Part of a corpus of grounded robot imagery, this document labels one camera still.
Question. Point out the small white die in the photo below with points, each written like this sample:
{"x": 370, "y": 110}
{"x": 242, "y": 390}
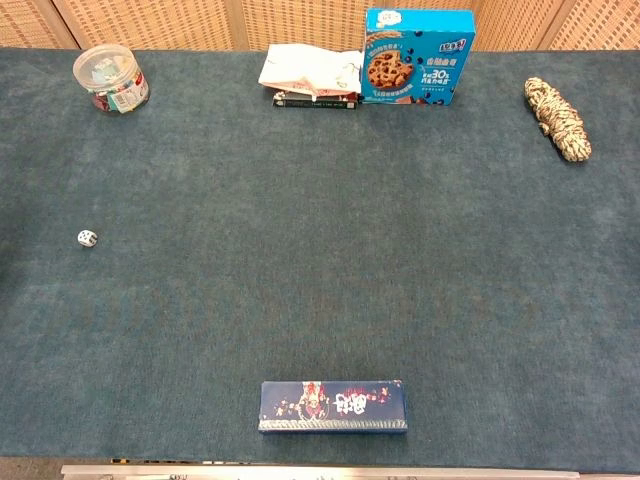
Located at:
{"x": 86, "y": 238}

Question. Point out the teal felt table mat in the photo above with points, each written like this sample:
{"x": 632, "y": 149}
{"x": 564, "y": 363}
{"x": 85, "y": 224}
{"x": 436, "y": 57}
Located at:
{"x": 320, "y": 260}

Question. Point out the clear plastic candy jar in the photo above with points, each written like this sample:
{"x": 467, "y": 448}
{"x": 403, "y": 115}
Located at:
{"x": 111, "y": 77}

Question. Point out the black book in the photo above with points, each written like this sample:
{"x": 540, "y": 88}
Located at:
{"x": 315, "y": 103}

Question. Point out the woven rattan screen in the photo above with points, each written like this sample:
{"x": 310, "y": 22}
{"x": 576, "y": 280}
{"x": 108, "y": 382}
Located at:
{"x": 200, "y": 22}

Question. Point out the blue cookie box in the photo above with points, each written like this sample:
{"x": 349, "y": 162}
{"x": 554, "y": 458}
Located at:
{"x": 415, "y": 57}

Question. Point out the long dark blue box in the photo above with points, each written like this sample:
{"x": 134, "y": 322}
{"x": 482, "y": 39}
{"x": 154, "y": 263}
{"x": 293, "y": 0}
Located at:
{"x": 332, "y": 407}

